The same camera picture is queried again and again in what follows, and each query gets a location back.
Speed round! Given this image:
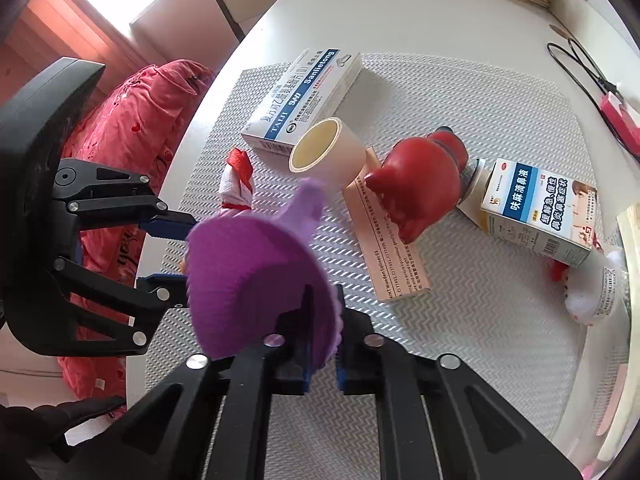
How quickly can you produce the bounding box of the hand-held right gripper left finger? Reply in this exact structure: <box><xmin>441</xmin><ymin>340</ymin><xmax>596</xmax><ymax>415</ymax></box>
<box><xmin>65</xmin><ymin>285</ymin><xmax>315</xmax><ymax>480</ymax></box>

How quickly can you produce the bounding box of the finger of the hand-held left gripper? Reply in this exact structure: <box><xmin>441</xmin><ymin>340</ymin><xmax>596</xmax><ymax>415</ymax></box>
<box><xmin>52</xmin><ymin>255</ymin><xmax>191</xmax><ymax>347</ymax></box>
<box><xmin>54</xmin><ymin>157</ymin><xmax>197</xmax><ymax>241</ymax></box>

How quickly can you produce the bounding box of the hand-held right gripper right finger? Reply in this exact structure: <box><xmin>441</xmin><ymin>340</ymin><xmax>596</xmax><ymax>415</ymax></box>
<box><xmin>336</xmin><ymin>285</ymin><xmax>583</xmax><ymax>480</ymax></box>

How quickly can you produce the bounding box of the purple ribbed plastic toy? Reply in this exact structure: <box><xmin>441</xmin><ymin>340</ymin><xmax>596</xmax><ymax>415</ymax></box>
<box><xmin>185</xmin><ymin>177</ymin><xmax>343</xmax><ymax>367</ymax></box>

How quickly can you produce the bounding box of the red and white cloth scrap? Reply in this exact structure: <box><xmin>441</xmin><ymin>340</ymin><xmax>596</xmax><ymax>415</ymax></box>
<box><xmin>218</xmin><ymin>147</ymin><xmax>256</xmax><ymax>211</ymax></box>

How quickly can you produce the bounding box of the pink printed bed blanket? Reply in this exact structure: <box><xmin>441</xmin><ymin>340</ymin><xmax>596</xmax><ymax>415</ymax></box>
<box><xmin>60</xmin><ymin>59</ymin><xmax>216</xmax><ymax>411</ymax></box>

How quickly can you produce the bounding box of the long pink cardboard box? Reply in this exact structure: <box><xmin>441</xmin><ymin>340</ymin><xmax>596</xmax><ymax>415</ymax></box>
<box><xmin>342</xmin><ymin>146</ymin><xmax>432</xmax><ymax>303</ymax></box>

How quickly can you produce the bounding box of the orange pleated curtain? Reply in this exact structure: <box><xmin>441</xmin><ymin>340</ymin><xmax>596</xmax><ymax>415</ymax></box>
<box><xmin>0</xmin><ymin>0</ymin><xmax>151</xmax><ymax>91</ymax></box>

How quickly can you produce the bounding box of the white textured placemat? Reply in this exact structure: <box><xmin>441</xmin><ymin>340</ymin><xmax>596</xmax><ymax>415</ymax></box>
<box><xmin>145</xmin><ymin>52</ymin><xmax>606</xmax><ymax>480</ymax></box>

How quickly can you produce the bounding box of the white and blue medicine box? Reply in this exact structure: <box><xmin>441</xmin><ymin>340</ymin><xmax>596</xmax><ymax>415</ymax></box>
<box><xmin>241</xmin><ymin>48</ymin><xmax>363</xmax><ymax>156</ymax></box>

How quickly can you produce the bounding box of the beige tape roll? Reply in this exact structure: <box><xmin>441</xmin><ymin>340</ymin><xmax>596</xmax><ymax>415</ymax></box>
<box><xmin>289</xmin><ymin>117</ymin><xmax>368</xmax><ymax>193</ymax></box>

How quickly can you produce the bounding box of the red plastic toy figure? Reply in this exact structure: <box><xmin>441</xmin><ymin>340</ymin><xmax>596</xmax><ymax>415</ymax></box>
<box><xmin>364</xmin><ymin>127</ymin><xmax>468</xmax><ymax>245</ymax></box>

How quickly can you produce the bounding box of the white nasal drops box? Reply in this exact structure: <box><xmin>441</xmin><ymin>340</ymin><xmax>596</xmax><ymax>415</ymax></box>
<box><xmin>457</xmin><ymin>157</ymin><xmax>599</xmax><ymax>267</ymax></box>

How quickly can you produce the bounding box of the white plush toy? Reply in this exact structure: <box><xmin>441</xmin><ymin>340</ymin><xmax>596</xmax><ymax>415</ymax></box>
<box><xmin>547</xmin><ymin>245</ymin><xmax>626</xmax><ymax>328</ymax></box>

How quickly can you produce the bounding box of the pink device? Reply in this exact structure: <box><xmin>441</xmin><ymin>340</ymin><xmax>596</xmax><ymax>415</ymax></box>
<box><xmin>599</xmin><ymin>92</ymin><xmax>640</xmax><ymax>157</ymax></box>

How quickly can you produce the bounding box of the black cable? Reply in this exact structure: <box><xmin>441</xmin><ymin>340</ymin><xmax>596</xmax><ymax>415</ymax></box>
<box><xmin>546</xmin><ymin>24</ymin><xmax>626</xmax><ymax>108</ymax></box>

